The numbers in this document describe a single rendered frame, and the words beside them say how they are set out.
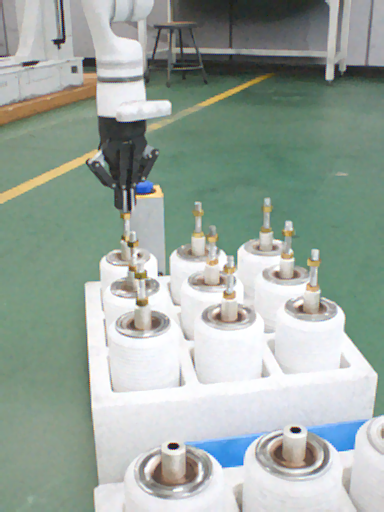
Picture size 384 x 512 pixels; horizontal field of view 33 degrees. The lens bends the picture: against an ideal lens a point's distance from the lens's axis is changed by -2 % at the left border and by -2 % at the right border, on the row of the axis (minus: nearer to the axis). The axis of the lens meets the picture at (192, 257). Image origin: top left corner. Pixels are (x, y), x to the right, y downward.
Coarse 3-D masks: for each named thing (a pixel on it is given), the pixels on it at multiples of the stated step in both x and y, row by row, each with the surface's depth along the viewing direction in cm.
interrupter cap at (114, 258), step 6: (114, 252) 111; (120, 252) 111; (138, 252) 111; (144, 252) 111; (108, 258) 108; (114, 258) 108; (120, 258) 109; (138, 258) 109; (144, 258) 108; (114, 264) 106; (120, 264) 106; (126, 264) 106
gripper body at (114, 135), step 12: (108, 120) 97; (144, 120) 99; (108, 132) 98; (120, 132) 97; (132, 132) 98; (144, 132) 100; (108, 144) 99; (120, 144) 100; (132, 144) 102; (144, 144) 103; (108, 156) 99
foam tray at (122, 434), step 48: (96, 288) 115; (96, 336) 99; (96, 384) 87; (192, 384) 87; (240, 384) 87; (288, 384) 86; (336, 384) 87; (96, 432) 84; (144, 432) 85; (192, 432) 86; (240, 432) 88
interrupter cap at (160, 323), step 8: (128, 312) 90; (152, 312) 90; (160, 312) 90; (120, 320) 88; (128, 320) 88; (152, 320) 89; (160, 320) 88; (168, 320) 88; (120, 328) 86; (128, 328) 86; (136, 328) 87; (152, 328) 86; (160, 328) 86; (168, 328) 86; (128, 336) 84; (136, 336) 84; (144, 336) 84; (152, 336) 84
